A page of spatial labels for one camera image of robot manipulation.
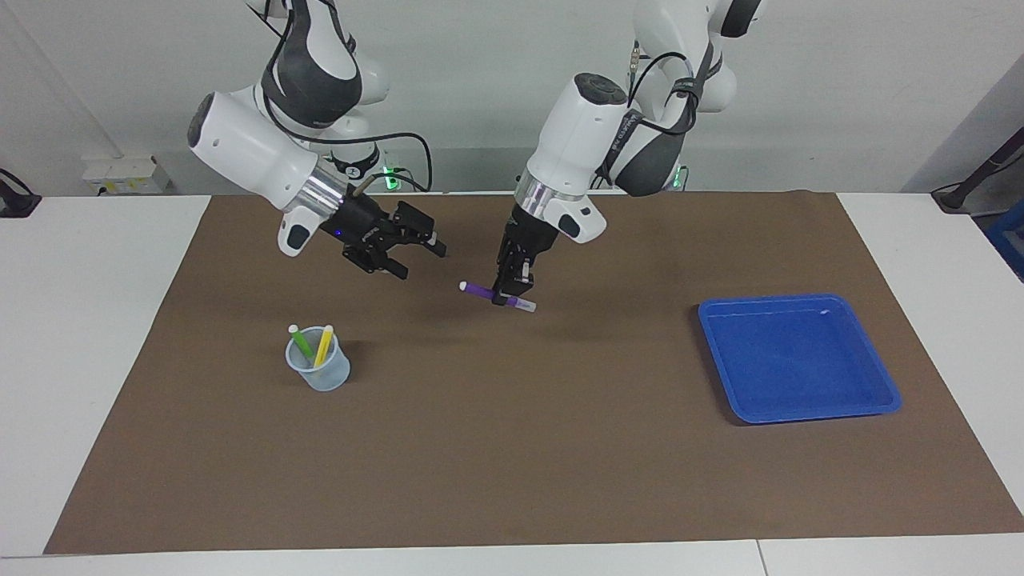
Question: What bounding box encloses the black clamp base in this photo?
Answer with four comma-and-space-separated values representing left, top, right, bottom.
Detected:
0, 168, 42, 219

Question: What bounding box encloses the brown table mat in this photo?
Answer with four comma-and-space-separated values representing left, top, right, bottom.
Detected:
44, 190, 1024, 556

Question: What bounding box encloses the clear plastic cup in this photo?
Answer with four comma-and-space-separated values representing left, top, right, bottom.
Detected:
285, 328, 351, 393

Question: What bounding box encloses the purple marker pen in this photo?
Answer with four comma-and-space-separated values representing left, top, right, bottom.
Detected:
458, 280, 538, 314

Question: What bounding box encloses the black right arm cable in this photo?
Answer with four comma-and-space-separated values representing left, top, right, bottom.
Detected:
262, 0, 434, 194

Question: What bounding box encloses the blue plastic tray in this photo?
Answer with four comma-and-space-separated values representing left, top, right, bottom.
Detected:
698, 294, 903, 425

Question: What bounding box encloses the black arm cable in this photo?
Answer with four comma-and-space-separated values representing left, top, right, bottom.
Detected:
262, 0, 434, 194
600, 40, 714, 186

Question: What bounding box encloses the black stand leg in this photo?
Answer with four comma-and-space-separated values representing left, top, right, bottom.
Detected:
932, 126, 1024, 214

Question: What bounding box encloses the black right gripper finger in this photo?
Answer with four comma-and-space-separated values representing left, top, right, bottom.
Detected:
391, 201, 448, 259
343, 243, 410, 282

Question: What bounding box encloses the blue box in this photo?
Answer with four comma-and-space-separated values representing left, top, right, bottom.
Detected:
984, 200, 1024, 282

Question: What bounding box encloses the white power strip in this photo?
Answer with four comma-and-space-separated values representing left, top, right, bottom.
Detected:
82, 155, 174, 196

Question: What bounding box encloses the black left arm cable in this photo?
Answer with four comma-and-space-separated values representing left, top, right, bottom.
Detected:
600, 40, 714, 186

